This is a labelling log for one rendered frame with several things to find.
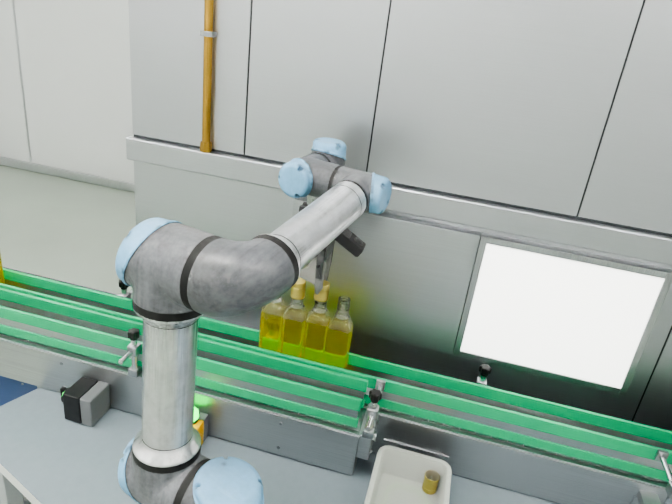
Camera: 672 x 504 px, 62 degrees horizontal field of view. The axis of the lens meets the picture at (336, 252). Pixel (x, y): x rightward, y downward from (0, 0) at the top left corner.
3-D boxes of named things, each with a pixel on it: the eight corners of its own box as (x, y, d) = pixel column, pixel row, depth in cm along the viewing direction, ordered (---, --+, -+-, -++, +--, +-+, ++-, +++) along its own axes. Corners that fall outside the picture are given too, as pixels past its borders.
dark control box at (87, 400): (111, 409, 148) (110, 383, 144) (92, 429, 141) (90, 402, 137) (83, 401, 149) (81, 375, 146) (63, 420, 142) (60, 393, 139)
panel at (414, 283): (623, 388, 143) (671, 268, 129) (625, 395, 140) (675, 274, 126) (286, 309, 159) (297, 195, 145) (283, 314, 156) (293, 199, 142)
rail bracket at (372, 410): (382, 407, 140) (390, 366, 135) (369, 455, 125) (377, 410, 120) (370, 404, 141) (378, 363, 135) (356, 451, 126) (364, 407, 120)
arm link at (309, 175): (325, 170, 107) (350, 159, 116) (275, 157, 111) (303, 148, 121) (321, 209, 110) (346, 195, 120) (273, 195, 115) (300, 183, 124)
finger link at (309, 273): (298, 289, 136) (303, 253, 134) (321, 295, 135) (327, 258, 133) (294, 293, 133) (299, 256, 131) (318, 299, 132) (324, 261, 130)
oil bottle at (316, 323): (324, 376, 150) (333, 306, 141) (318, 388, 145) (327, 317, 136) (304, 370, 151) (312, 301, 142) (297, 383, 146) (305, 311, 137)
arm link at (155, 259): (175, 543, 96) (187, 249, 76) (111, 504, 102) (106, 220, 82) (219, 498, 106) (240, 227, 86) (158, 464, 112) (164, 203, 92)
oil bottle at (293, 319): (303, 371, 150) (310, 302, 142) (296, 384, 145) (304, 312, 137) (283, 366, 151) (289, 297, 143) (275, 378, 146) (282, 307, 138)
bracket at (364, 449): (377, 434, 141) (381, 412, 138) (370, 461, 133) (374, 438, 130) (363, 431, 142) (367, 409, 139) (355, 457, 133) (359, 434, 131)
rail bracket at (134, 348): (145, 374, 143) (144, 329, 137) (128, 391, 136) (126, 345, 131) (131, 370, 143) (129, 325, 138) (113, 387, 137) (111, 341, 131)
